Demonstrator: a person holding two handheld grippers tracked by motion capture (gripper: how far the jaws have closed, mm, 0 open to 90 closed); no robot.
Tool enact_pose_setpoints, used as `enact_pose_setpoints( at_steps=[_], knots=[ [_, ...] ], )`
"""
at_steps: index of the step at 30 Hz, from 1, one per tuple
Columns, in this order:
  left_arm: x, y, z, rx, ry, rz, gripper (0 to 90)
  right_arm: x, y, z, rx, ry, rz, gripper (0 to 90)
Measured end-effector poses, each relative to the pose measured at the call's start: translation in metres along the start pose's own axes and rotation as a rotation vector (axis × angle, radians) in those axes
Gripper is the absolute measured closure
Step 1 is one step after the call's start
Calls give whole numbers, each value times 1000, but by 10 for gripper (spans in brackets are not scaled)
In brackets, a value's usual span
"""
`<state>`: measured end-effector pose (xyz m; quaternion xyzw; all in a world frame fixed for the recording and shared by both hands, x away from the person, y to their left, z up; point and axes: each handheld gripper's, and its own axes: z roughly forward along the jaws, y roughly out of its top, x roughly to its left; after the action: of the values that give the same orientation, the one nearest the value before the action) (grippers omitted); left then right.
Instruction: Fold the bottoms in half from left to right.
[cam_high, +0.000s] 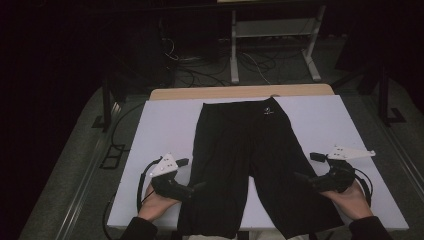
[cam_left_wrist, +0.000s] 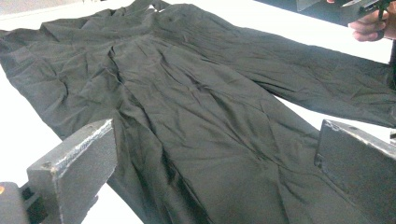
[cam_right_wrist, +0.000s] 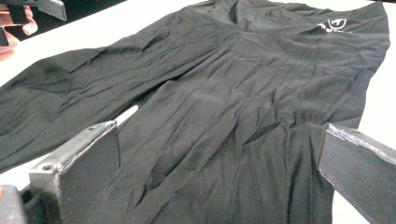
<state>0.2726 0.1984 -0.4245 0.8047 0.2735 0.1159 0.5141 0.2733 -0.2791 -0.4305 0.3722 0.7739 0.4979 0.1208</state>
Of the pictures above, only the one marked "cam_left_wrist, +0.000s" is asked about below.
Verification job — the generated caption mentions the black pants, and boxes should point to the black pants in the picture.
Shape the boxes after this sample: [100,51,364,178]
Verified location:
[0,0,396,224]

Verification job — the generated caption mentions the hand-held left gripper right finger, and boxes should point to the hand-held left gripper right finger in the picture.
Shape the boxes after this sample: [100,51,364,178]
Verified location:
[313,119,396,224]

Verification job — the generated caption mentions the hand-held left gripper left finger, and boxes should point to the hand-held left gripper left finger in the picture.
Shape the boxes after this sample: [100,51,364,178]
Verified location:
[26,119,119,224]

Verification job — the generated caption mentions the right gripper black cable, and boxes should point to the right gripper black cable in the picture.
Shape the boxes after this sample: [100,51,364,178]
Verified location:
[389,39,396,91]

